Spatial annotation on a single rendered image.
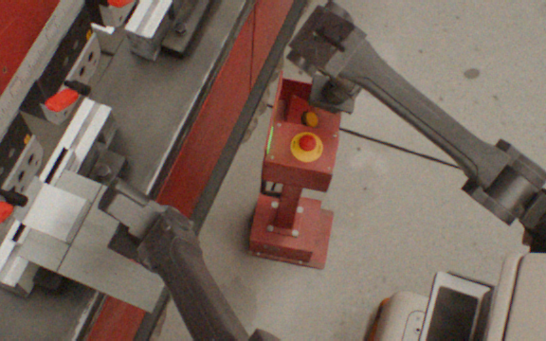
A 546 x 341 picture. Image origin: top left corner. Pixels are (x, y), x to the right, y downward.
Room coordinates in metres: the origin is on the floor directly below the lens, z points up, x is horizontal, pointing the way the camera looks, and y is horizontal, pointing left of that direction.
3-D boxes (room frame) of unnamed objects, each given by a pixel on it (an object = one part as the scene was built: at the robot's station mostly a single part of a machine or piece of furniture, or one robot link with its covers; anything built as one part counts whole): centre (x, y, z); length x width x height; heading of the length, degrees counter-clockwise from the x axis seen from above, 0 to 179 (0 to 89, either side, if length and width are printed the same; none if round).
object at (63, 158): (0.41, 0.43, 0.99); 0.20 x 0.03 x 0.03; 168
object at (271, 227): (0.75, -0.04, 0.13); 0.10 x 0.10 x 0.01; 89
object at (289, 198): (0.75, -0.04, 0.39); 0.05 x 0.05 x 0.54; 89
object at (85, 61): (0.55, 0.39, 1.26); 0.15 x 0.09 x 0.17; 168
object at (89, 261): (0.35, 0.29, 1.00); 0.26 x 0.18 x 0.01; 78
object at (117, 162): (0.41, 0.37, 0.89); 0.30 x 0.05 x 0.03; 168
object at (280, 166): (0.75, -0.04, 0.75); 0.20 x 0.16 x 0.18; 179
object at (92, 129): (0.44, 0.42, 0.92); 0.39 x 0.06 x 0.10; 168
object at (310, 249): (0.74, -0.07, 0.06); 0.25 x 0.20 x 0.12; 89
